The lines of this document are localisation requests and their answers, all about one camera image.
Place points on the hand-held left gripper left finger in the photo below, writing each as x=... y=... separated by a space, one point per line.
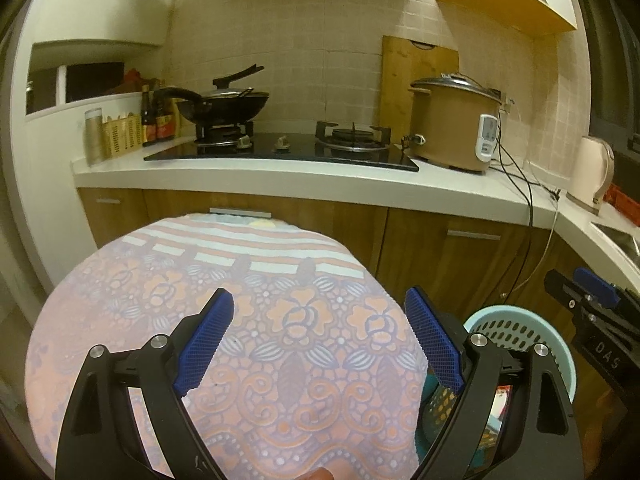
x=207 y=345

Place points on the red crate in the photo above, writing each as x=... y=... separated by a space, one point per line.
x=622 y=200

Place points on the light teal plastic basket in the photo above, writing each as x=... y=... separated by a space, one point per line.
x=520 y=330

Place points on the yellow chopstick basket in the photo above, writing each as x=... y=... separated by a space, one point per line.
x=122 y=137

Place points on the white electric kettle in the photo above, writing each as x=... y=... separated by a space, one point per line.
x=590 y=175

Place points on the dark sauce bottle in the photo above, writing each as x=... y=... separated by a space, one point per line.
x=165 y=125
x=148 y=125

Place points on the floral printed tablecloth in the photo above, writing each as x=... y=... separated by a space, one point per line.
x=300 y=360

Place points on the black wok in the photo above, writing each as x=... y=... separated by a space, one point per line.
x=225 y=107

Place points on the wok lid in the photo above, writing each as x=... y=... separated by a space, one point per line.
x=232 y=91

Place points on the steel sink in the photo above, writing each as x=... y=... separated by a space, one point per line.
x=625 y=237

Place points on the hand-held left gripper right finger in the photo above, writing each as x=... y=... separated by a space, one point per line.
x=432 y=345

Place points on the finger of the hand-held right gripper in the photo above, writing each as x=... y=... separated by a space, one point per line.
x=597 y=285
x=562 y=287

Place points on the brown rice cooker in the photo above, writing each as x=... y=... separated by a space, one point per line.
x=445 y=125

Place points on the dark window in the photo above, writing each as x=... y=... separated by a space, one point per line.
x=615 y=60

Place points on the metal cup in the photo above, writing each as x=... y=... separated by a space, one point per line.
x=94 y=140

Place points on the black gas stove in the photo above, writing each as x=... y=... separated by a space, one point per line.
x=280 y=160

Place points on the white kitchen countertop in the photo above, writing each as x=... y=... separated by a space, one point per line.
x=300 y=177

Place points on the wooden cutting board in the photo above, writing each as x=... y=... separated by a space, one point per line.
x=400 y=85

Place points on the person's left hand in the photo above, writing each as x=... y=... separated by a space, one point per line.
x=315 y=475

